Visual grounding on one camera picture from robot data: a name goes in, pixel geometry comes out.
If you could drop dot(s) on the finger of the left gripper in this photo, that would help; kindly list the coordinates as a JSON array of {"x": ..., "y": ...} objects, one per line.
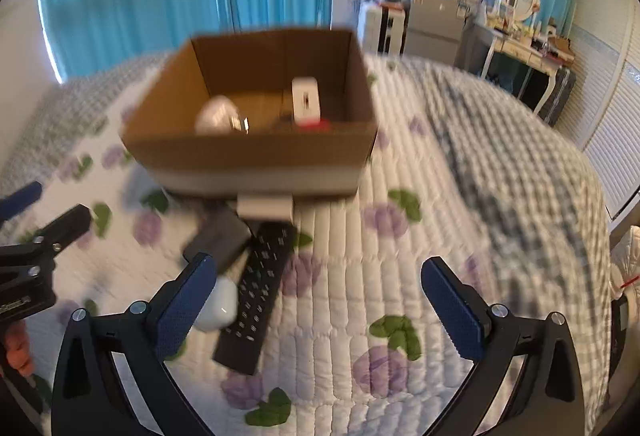
[
  {"x": 14, "y": 204},
  {"x": 64, "y": 230}
]

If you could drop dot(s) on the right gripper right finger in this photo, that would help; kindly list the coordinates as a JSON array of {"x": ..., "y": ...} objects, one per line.
[{"x": 546, "y": 399}]

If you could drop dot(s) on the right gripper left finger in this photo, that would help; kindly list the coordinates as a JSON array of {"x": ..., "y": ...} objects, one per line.
[{"x": 88, "y": 397}]

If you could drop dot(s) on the light blue earbud case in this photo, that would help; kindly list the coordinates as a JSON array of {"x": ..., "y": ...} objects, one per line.
[{"x": 220, "y": 308}]

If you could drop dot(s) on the dark grey rectangular box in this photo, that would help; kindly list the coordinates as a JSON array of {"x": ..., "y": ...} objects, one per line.
[{"x": 223, "y": 236}]

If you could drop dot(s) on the white rectangular box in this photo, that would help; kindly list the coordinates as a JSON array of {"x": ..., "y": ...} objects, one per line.
[{"x": 265, "y": 207}]

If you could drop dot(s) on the black remote control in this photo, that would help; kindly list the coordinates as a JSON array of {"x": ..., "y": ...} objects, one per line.
[{"x": 240, "y": 344}]

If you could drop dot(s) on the person's left hand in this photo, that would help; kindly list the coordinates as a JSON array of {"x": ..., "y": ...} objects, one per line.
[{"x": 16, "y": 342}]

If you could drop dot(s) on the white plastic bag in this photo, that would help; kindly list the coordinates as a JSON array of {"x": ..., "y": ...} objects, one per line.
[{"x": 624, "y": 276}]

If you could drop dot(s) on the floral quilted bedspread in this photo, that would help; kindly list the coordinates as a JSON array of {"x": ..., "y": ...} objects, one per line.
[{"x": 353, "y": 347}]

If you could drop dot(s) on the grey checked blanket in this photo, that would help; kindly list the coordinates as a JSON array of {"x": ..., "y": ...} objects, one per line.
[{"x": 540, "y": 207}]

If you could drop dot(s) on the white rounded gadget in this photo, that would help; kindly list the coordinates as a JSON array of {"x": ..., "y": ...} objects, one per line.
[{"x": 220, "y": 115}]

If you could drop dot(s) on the brown cardboard box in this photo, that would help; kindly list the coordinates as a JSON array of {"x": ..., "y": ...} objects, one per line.
[{"x": 255, "y": 71}]

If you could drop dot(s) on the white louvered wardrobe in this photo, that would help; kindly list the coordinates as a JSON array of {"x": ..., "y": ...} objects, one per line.
[{"x": 601, "y": 116}]

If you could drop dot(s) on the white charger adapter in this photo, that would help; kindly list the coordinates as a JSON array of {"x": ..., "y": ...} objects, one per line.
[{"x": 305, "y": 100}]

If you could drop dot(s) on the red round lid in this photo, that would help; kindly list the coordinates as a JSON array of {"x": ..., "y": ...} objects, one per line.
[{"x": 320, "y": 125}]

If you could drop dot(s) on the white dressing table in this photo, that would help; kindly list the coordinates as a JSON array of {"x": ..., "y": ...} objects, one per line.
[{"x": 497, "y": 42}]

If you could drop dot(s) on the silver mini fridge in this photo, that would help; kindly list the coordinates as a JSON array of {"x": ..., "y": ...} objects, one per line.
[{"x": 434, "y": 29}]

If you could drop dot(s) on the white suitcase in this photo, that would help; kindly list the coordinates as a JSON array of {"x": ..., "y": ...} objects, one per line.
[{"x": 381, "y": 27}]

